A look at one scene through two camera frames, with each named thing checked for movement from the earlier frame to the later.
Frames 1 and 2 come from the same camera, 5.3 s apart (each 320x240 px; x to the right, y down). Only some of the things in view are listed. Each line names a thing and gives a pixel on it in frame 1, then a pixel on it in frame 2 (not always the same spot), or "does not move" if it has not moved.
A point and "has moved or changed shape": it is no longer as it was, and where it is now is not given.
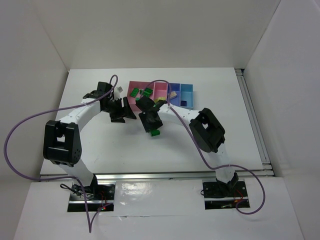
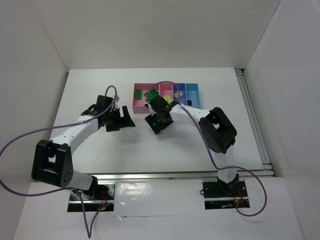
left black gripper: (119, 110) → (116, 121)
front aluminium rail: (150, 177) does not move
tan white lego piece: (173, 94) → (178, 94)
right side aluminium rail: (255, 123) does not move
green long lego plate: (134, 92) has moved or changed shape
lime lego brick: (159, 98) has moved or changed shape
